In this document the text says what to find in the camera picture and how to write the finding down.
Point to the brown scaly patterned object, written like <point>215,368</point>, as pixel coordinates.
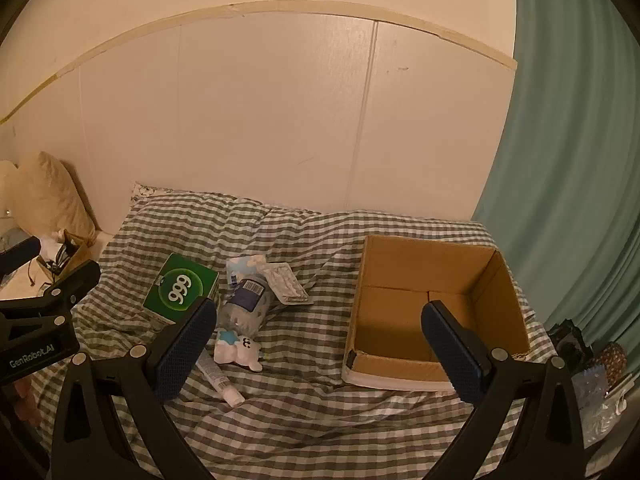
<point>610,365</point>

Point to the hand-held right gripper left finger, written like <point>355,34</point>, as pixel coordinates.
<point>184,352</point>

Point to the white patterned pillow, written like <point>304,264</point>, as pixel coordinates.
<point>150,192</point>

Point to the dark crumpled object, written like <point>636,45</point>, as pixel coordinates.
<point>567,340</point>

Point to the green medicine box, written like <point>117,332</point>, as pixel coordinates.
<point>175,285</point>

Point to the teal printed card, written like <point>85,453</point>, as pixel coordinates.
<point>287,285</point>

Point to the teal curtain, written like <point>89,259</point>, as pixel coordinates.
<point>575,160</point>

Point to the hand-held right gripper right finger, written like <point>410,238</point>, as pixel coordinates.
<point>454,355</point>

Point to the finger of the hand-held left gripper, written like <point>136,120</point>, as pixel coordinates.
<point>75,282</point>
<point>20,256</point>

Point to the white plush toy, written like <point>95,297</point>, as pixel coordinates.
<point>240,352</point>

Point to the grey checked blanket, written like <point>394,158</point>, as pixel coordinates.
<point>300,410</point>

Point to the cardboard box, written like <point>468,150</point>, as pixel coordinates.
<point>395,265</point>

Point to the clear plastic bottle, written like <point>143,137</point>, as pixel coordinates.
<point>245,305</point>

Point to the white ointment tube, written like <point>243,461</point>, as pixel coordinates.
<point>220,382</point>

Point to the clear plastic bag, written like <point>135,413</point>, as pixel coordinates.
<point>595,405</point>

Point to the blue floral tissue pack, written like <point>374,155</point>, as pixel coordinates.
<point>245,265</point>

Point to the brown paper bag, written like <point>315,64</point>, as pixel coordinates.
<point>75,255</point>

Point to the beige pillow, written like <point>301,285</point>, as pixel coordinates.
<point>50,195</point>

